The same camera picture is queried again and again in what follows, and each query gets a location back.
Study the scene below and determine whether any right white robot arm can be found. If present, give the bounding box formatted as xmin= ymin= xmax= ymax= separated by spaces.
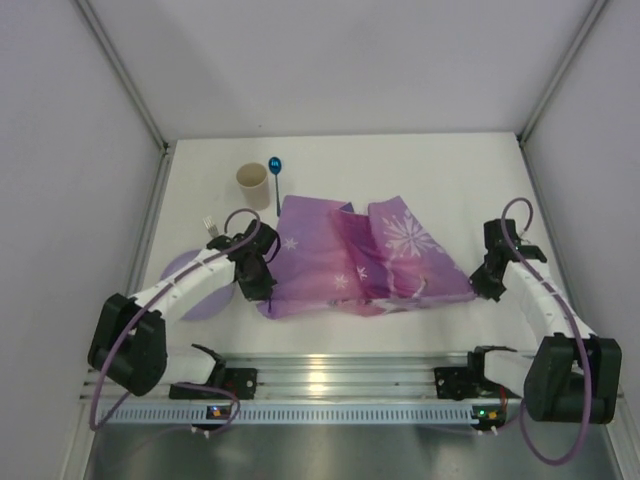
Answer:
xmin=468 ymin=219 xmax=622 ymax=424

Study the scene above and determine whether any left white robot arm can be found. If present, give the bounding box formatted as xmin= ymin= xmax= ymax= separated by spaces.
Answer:
xmin=88 ymin=220 xmax=281 ymax=398

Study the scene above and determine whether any perforated cable duct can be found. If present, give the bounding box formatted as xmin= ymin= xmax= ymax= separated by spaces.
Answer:
xmin=107 ymin=402 xmax=506 ymax=430

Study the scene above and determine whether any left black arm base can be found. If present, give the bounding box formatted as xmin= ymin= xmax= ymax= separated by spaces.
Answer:
xmin=169 ymin=367 xmax=258 ymax=400

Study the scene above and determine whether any purple Frozen placemat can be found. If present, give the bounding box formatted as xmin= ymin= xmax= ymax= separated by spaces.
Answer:
xmin=257 ymin=195 xmax=476 ymax=319

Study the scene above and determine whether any lilac plastic plate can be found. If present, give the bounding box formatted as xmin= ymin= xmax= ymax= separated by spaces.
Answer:
xmin=160 ymin=249 xmax=235 ymax=321

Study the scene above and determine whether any blue handled fork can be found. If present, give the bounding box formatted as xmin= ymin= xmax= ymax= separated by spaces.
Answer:
xmin=203 ymin=216 xmax=219 ymax=238

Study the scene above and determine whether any beige paper cup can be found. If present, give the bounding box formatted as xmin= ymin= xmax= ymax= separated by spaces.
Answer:
xmin=236 ymin=162 xmax=270 ymax=211

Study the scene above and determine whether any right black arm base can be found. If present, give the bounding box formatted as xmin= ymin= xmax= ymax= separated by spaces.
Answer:
xmin=434 ymin=346 xmax=518 ymax=401

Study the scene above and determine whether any blue metal spoon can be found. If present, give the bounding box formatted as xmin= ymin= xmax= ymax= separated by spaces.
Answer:
xmin=268 ymin=156 xmax=282 ymax=217

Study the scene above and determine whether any aluminium mounting rail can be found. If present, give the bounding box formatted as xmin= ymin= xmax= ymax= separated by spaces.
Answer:
xmin=79 ymin=349 xmax=624 ymax=402

